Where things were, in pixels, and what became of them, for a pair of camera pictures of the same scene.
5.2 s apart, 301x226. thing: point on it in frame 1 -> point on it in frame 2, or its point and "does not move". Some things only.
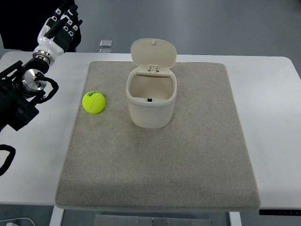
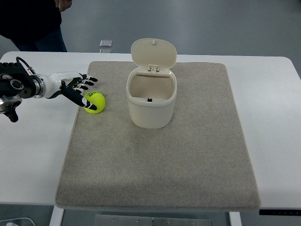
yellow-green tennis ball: [93, 102] does not move
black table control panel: [285, 212] does not move
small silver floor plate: [106, 43] does not move
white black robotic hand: [56, 34] -> [71, 84]
